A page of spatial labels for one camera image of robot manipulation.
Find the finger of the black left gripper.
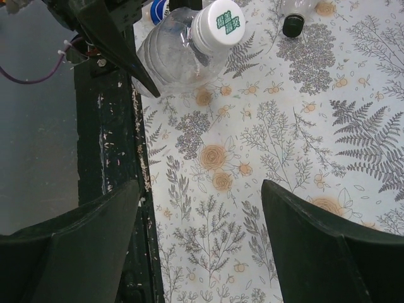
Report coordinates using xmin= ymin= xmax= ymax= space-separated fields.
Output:
xmin=69 ymin=1 xmax=160 ymax=97

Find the clear bottle white cap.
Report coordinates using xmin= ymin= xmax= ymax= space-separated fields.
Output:
xmin=136 ymin=1 xmax=246 ymax=97

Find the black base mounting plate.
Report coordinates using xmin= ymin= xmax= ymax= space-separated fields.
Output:
xmin=72 ymin=18 xmax=165 ymax=303

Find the clear bottle blue cap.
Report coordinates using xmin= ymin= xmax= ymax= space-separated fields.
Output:
xmin=142 ymin=0 xmax=170 ymax=25

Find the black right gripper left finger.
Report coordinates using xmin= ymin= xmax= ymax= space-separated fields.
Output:
xmin=1 ymin=180 xmax=140 ymax=302

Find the clear Pepsi bottle black cap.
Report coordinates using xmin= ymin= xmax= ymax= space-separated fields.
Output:
xmin=280 ymin=0 xmax=319 ymax=38

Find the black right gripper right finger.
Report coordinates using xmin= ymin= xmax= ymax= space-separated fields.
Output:
xmin=261 ymin=180 xmax=403 ymax=303

